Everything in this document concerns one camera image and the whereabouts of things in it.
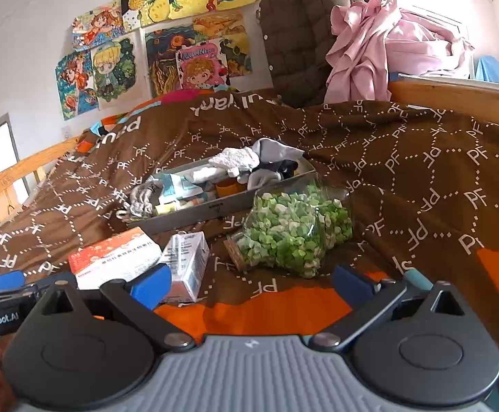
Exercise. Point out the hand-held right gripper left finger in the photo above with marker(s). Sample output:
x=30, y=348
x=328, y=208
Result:
x=150, y=285

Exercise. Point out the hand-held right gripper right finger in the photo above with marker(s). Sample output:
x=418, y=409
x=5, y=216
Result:
x=352, y=281

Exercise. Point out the grey cartoon-print box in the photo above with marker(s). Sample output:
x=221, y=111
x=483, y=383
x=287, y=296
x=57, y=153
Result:
x=198, y=219

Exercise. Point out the black dotted sock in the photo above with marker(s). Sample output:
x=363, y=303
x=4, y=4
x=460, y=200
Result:
x=281, y=166

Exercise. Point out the grey sock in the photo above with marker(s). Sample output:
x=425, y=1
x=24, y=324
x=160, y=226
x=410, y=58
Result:
x=275, y=150

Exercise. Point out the white textured cloth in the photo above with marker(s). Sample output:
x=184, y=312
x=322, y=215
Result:
x=236, y=156

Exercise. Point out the white carton box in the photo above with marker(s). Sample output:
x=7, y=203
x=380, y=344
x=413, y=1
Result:
x=185, y=266

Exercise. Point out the red and white medicine box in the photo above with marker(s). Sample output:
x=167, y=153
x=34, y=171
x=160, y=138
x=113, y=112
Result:
x=112, y=257

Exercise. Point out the glass jar of green paper stars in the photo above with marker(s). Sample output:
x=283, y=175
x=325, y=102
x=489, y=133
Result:
x=292, y=227

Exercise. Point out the brown printed duvet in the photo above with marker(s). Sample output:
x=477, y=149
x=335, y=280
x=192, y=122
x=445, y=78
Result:
x=404, y=180

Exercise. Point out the pink garment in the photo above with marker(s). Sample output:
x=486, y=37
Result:
x=356, y=51

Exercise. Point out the pale pink bedding pile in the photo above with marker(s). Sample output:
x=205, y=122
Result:
x=425, y=47

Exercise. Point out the blue cloth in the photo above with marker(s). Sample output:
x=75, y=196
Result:
x=494, y=73

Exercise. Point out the brown quilted jacket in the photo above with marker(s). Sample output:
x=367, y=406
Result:
x=296, y=30

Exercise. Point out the white wall socket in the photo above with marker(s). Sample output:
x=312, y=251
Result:
x=68, y=132

